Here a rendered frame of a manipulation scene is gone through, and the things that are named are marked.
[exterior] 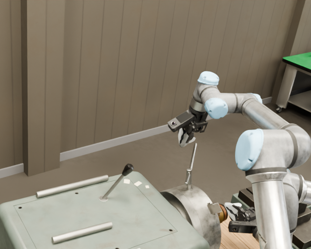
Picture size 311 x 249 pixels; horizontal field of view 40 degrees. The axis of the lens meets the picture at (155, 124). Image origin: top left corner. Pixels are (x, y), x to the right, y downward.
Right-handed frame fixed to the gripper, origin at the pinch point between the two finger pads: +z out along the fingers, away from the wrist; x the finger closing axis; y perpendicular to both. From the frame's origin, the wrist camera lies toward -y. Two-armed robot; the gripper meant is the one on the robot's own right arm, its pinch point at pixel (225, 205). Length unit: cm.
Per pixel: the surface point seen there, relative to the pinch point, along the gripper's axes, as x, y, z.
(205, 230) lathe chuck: 8.7, -27.0, -16.6
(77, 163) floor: -108, 25, 205
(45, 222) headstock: 18, -82, 2
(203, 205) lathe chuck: 14.7, -24.2, -9.7
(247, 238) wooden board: -19.1, 13.3, -6.5
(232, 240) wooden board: -19.1, 5.9, -4.2
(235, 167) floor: -108, 166, 142
